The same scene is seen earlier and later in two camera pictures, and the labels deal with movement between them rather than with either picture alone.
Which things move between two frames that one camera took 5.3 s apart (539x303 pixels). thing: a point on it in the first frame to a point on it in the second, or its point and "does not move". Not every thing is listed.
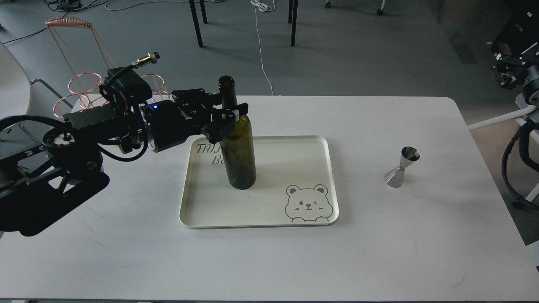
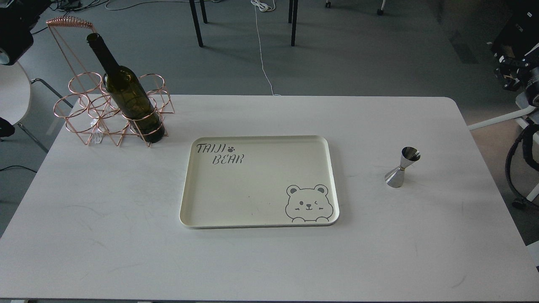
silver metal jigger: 409,155 does not move
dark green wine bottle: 238,154 to 125,85
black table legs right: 292,19 does not move
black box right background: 521,30 does not move
